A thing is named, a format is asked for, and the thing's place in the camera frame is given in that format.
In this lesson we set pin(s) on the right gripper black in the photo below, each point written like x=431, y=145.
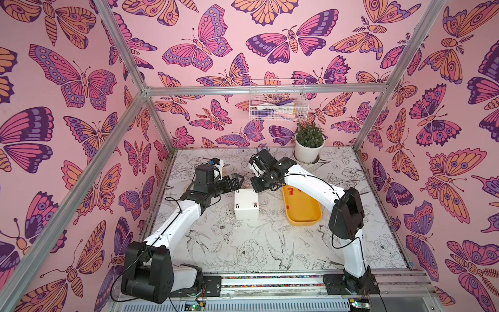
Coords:
x=259, y=182

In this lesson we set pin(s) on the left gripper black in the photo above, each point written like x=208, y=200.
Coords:
x=235, y=186

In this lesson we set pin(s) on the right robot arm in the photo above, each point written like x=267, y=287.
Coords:
x=346, y=218

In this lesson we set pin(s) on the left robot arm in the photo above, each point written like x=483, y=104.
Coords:
x=149, y=271

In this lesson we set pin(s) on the white block with screws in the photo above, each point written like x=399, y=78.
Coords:
x=243, y=205

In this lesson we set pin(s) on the yellow plastic tray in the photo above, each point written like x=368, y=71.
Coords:
x=301, y=209

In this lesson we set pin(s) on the white pot green plant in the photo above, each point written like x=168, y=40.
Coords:
x=310, y=140

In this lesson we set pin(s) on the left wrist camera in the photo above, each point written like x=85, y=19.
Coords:
x=218, y=168

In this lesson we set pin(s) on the white wire basket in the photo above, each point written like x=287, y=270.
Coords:
x=278, y=102

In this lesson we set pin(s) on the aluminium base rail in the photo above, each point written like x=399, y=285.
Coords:
x=398, y=290

